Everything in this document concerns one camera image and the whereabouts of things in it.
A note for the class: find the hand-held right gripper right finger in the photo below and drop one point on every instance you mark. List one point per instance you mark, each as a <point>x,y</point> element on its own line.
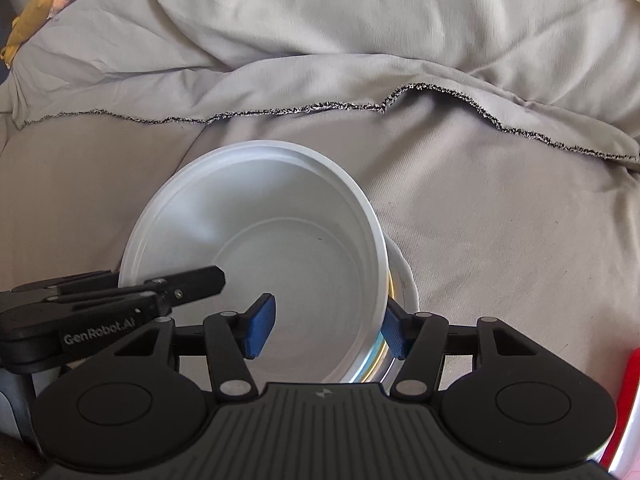
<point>395,331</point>

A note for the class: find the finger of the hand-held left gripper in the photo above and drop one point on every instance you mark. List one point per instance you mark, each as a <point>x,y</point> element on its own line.
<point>162,302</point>
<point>195,282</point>

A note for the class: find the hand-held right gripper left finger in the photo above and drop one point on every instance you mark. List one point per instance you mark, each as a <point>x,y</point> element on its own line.
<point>262,327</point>

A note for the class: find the white bowl with yellow rim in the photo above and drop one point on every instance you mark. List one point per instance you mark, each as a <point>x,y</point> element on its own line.
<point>407,285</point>

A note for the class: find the white plastic bowl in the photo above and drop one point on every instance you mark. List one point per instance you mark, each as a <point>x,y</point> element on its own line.
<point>280,210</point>

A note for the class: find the stainless steel bowl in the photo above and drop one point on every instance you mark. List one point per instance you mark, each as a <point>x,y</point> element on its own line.
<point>367,372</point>

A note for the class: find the white foam tray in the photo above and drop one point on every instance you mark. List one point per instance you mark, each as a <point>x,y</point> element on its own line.
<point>631,410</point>

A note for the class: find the yellow soft toy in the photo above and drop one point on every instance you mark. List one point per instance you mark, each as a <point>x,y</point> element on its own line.
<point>27,25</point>

